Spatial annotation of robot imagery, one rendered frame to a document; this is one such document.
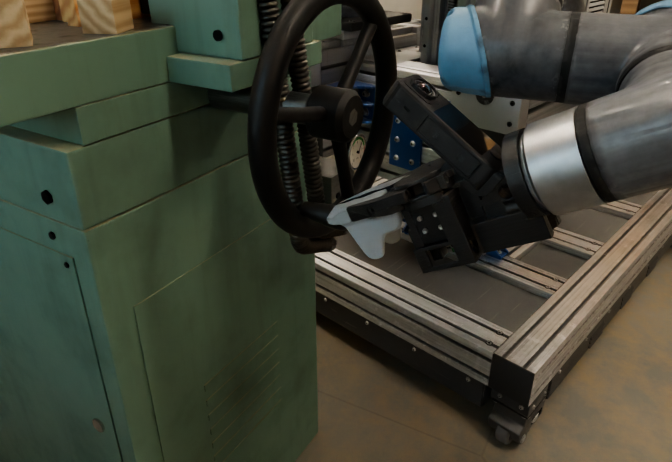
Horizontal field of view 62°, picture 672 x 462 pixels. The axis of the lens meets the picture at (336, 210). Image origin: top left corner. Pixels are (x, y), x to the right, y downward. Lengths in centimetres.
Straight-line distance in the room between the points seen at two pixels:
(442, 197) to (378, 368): 106
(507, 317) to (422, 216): 89
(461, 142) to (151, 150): 37
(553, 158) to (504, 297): 101
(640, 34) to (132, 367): 65
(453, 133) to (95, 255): 41
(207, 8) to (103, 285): 33
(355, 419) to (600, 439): 54
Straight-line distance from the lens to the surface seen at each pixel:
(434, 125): 46
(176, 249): 75
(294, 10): 55
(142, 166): 68
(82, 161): 63
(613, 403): 154
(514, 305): 140
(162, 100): 68
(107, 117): 64
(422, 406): 140
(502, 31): 50
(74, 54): 61
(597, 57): 49
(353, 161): 95
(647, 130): 41
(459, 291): 141
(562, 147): 42
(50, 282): 76
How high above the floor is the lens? 99
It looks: 26 degrees down
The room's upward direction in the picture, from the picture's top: straight up
